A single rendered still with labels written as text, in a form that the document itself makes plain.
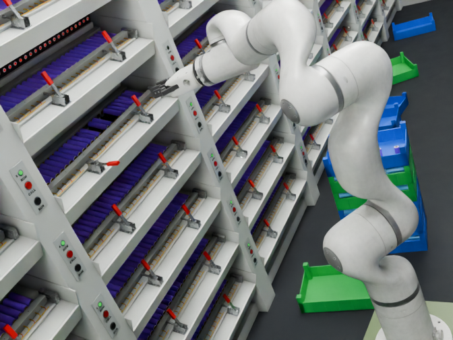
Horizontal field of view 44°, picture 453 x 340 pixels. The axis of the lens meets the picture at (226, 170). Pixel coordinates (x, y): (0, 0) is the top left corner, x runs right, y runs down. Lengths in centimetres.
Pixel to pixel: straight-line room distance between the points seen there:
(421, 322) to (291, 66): 72
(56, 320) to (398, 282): 79
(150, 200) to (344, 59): 83
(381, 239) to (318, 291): 105
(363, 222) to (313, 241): 129
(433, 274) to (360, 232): 103
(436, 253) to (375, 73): 136
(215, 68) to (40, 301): 71
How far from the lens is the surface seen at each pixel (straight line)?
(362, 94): 106
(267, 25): 110
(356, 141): 110
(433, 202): 259
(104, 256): 152
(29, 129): 135
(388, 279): 130
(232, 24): 133
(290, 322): 219
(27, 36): 138
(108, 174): 150
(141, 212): 163
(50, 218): 135
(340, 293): 224
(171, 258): 175
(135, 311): 162
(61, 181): 146
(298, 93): 99
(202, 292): 190
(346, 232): 123
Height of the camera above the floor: 150
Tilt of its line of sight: 27 degrees down
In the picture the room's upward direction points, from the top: 22 degrees counter-clockwise
